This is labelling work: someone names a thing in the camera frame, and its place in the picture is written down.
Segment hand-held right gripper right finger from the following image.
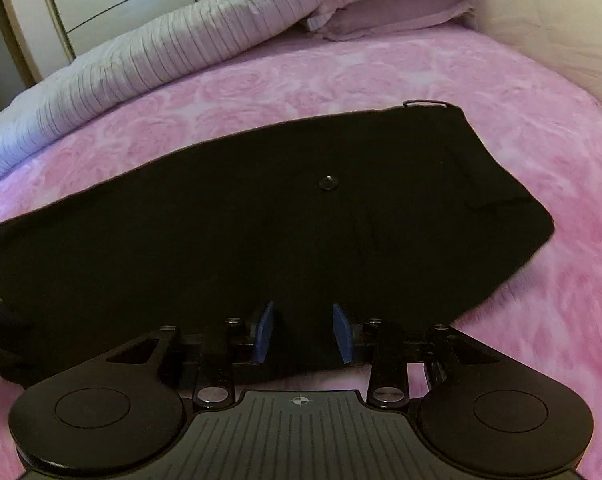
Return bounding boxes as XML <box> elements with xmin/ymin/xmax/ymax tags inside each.
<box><xmin>332</xmin><ymin>302</ymin><xmax>502</xmax><ymax>408</ymax></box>

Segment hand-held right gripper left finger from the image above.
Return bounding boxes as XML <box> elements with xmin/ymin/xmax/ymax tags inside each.
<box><xmin>104</xmin><ymin>301</ymin><xmax>277</xmax><ymax>408</ymax></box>

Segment black pants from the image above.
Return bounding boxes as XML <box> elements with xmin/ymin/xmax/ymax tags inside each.
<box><xmin>0</xmin><ymin>100</ymin><xmax>556</xmax><ymax>377</ymax></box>

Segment pink rose blanket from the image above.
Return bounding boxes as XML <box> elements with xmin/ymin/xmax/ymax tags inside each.
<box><xmin>0</xmin><ymin>25</ymin><xmax>602</xmax><ymax>480</ymax></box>

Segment white striped quilt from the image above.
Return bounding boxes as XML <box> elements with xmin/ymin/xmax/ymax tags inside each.
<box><xmin>0</xmin><ymin>0</ymin><xmax>462</xmax><ymax>196</ymax></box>

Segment mauve pillow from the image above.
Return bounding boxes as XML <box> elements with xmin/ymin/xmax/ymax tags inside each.
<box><xmin>326</xmin><ymin>0</ymin><xmax>476</xmax><ymax>41</ymax></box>

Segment cream quilted cushion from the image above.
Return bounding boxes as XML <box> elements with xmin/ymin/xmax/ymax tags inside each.
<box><xmin>461</xmin><ymin>0</ymin><xmax>602</xmax><ymax>121</ymax></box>

